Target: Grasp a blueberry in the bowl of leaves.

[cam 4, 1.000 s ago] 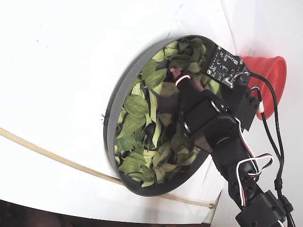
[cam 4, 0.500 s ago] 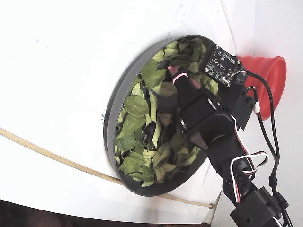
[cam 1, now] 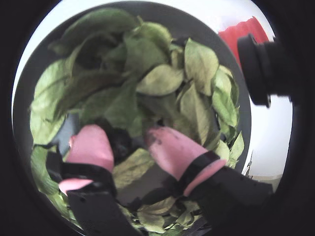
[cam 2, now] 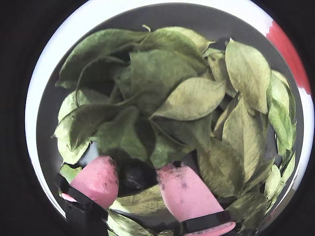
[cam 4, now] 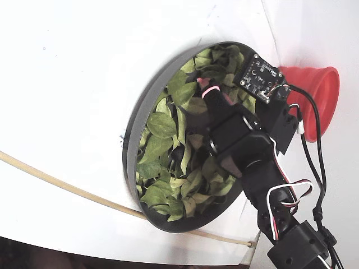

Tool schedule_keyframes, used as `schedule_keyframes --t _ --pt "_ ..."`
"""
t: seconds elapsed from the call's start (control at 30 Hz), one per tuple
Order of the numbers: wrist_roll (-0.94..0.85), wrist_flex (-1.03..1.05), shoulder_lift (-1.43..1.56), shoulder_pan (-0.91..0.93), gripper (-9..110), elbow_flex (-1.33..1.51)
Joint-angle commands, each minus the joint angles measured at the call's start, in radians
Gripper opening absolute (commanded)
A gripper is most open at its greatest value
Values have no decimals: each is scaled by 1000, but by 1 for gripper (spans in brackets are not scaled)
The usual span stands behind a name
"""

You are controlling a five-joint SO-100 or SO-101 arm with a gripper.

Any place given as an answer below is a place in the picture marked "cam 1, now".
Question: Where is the gripper finger with pink tip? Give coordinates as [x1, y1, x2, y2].
[46, 124, 142, 236]
[144, 126, 274, 215]

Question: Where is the dark blueberry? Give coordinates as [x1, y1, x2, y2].
[109, 130, 135, 160]

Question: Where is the dark grey round bowl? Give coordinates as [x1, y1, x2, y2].
[12, 1, 253, 236]

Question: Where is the green leaf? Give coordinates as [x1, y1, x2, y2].
[112, 147, 156, 190]
[228, 131, 245, 163]
[184, 37, 220, 96]
[123, 21, 173, 74]
[178, 83, 215, 146]
[137, 196, 177, 216]
[29, 59, 74, 123]
[61, 7, 138, 42]
[135, 63, 185, 96]
[211, 65, 240, 128]

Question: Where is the red collapsible silicone cup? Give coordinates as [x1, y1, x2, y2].
[218, 16, 270, 72]

